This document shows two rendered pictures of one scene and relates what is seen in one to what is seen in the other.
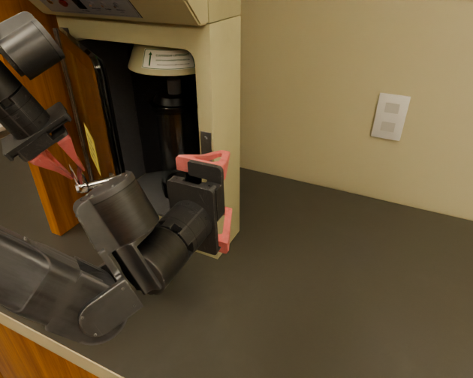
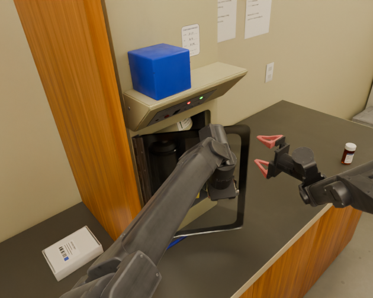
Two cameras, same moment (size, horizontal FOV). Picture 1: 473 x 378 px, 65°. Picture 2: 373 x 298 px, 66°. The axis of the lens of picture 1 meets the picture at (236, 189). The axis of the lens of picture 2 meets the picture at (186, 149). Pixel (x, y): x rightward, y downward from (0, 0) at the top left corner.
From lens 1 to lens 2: 0.94 m
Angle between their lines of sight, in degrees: 53
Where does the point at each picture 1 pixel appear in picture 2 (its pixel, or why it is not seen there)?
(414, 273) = (251, 152)
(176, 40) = (203, 107)
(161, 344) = (264, 234)
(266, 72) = not seen: hidden behind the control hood
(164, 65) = (187, 124)
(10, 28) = (214, 134)
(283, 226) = not seen: hidden behind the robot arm
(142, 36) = (186, 114)
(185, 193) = (282, 152)
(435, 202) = not seen: hidden behind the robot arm
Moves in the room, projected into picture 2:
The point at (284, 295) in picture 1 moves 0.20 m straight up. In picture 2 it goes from (250, 188) to (253, 149)
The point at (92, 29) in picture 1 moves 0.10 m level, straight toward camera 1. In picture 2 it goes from (156, 125) to (193, 125)
